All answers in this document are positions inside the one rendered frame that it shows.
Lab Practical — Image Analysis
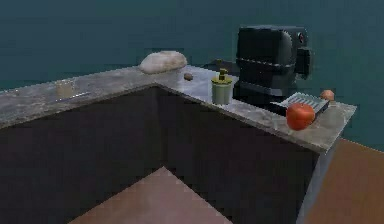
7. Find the dark kitchen counter marble top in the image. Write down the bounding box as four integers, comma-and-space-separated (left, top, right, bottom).
0, 64, 358, 224

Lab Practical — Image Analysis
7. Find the pale bread loaf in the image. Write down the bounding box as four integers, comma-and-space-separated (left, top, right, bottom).
138, 50, 189, 75

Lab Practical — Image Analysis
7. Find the black coffee machine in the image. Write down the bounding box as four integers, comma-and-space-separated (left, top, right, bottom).
232, 24, 331, 117

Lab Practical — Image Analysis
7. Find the red tomato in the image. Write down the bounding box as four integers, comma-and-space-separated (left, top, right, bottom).
285, 102, 317, 132

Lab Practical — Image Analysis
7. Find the silver butter knife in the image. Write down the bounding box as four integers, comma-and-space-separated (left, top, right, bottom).
54, 91, 92, 102

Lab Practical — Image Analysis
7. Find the clear glass cup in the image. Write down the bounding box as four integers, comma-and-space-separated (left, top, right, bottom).
54, 78, 77, 100

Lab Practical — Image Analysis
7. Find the small orange egg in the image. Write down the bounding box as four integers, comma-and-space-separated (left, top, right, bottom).
319, 89, 336, 102

